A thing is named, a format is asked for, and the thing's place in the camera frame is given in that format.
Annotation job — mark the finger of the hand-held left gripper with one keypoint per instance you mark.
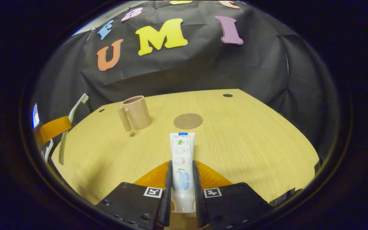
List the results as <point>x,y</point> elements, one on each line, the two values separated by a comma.
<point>56,127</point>
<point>48,150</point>

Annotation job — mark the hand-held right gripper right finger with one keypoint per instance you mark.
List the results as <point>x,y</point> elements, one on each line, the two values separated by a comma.
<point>197,198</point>

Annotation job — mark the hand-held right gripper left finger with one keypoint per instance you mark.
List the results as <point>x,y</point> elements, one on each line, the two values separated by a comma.
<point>168,198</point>

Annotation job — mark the light blue toothbrush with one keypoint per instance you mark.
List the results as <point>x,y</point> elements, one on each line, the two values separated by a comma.
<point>72,113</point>

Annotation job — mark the white toothpaste tube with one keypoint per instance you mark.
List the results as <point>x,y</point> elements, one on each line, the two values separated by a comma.
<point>182,153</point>

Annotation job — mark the round brown coaster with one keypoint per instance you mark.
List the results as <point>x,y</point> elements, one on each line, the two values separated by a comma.
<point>188,121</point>

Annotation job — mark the beige cup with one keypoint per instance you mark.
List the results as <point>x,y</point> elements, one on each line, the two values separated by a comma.
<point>136,113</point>

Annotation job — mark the white printed board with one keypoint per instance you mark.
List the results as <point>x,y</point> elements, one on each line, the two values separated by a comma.
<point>35,115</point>

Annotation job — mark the black backdrop cloth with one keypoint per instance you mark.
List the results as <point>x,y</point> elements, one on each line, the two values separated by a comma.
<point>251,64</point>

